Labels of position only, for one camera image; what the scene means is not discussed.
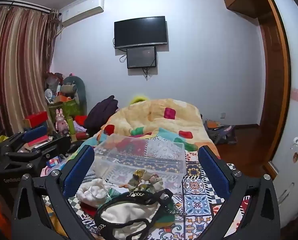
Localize wooden wardrobe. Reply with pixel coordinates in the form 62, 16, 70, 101
219, 0, 292, 180

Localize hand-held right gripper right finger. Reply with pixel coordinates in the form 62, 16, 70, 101
196, 145, 282, 240

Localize white door with stickers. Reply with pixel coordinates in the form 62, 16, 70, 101
264, 0, 298, 230

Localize striped red curtain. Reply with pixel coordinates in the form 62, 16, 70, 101
0, 4, 60, 138

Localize black wall television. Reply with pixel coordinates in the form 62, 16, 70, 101
114, 16, 168, 49

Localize green gift bag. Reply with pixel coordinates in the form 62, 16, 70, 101
49, 99, 81, 124

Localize red cushion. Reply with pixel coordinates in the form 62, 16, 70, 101
74, 115, 89, 127

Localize small plush toy figures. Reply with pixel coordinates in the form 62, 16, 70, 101
119, 169, 164, 193

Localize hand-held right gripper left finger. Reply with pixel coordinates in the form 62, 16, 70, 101
11, 144, 96, 240

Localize pink bunny toy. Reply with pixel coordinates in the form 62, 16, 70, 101
55, 108, 69, 135

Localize bag on floor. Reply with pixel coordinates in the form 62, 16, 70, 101
203, 119, 237, 145

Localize small black wall screen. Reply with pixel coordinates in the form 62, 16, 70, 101
126, 46, 157, 69

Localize green cloth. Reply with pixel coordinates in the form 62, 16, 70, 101
153, 212, 176, 229

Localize yellow-green plush toy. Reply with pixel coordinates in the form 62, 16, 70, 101
129, 94, 151, 105

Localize white air conditioner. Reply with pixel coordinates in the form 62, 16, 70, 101
61, 0, 104, 28

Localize dark purple jacket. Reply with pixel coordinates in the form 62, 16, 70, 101
84, 95, 119, 137

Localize green bottle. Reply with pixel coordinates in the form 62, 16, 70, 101
67, 116, 76, 135

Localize white bag with black trim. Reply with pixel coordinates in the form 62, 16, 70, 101
94, 189, 181, 240

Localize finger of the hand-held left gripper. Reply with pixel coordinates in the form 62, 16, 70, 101
39, 133, 73, 159
4, 147, 52, 170

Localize white fluffy cloth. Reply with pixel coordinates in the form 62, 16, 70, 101
76, 178, 114, 208

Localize clear plastic storage box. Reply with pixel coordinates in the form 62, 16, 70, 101
93, 133, 187, 189

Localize red box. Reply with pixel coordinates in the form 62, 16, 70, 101
23, 111, 49, 128

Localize yellow patchwork quilt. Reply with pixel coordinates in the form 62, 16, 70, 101
96, 97, 221, 159

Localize blue box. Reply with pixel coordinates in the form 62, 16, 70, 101
22, 125, 48, 142

